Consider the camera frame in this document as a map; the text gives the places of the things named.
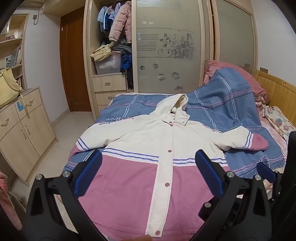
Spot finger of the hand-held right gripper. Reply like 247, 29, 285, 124
256, 162, 284, 202

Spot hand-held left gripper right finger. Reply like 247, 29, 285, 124
192, 149, 271, 241

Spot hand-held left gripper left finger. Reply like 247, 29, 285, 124
25, 149, 109, 241

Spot white and pink hooded jacket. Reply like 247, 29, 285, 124
68, 94, 269, 240

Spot light blue hanging clothes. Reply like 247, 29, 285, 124
97, 3, 122, 32

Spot floral blanket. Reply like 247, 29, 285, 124
255, 102, 296, 193

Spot light wood wardrobe drawer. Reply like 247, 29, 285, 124
95, 91, 127, 106
97, 104, 114, 117
93, 74, 127, 92

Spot wooden headboard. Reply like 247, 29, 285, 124
254, 70, 296, 130

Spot blue plaid bed sheet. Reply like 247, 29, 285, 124
62, 68, 286, 181

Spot light wood cabinet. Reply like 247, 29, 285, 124
0, 86, 57, 186

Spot pink fleece cloth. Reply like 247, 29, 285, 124
0, 171, 22, 231

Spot pink quilt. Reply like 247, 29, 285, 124
203, 60, 269, 105

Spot brown wooden door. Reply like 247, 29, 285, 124
60, 7, 93, 113

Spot translucent plastic storage box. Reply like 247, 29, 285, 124
95, 54, 122, 75

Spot blue garment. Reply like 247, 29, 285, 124
120, 54, 133, 71

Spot yellow bag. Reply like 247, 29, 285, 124
0, 68, 23, 108

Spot beige crumpled cloth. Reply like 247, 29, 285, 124
91, 42, 115, 62

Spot light wood bookshelf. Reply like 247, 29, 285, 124
0, 14, 29, 91

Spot pink puffer jacket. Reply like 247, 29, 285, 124
109, 1, 133, 44

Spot wardrobe with frosted sliding doors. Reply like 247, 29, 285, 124
83, 0, 258, 121

